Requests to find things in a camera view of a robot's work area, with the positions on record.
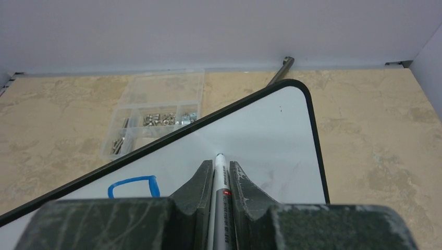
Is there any clear plastic screw box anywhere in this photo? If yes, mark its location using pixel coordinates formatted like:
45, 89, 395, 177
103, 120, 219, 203
100, 69, 205, 161

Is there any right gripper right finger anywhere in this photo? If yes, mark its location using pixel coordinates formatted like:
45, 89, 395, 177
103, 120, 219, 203
229, 161, 279, 249

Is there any white whiteboard black frame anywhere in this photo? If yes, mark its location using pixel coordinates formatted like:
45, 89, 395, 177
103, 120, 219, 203
1, 79, 330, 249

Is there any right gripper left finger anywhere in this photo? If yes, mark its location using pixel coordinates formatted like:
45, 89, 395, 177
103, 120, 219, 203
169, 160, 214, 249

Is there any white marker pen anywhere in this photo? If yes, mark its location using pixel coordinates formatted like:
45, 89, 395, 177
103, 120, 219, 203
207, 154, 237, 249

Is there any black metal allen key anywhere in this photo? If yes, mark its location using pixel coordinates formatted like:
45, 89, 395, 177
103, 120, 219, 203
266, 56, 294, 86

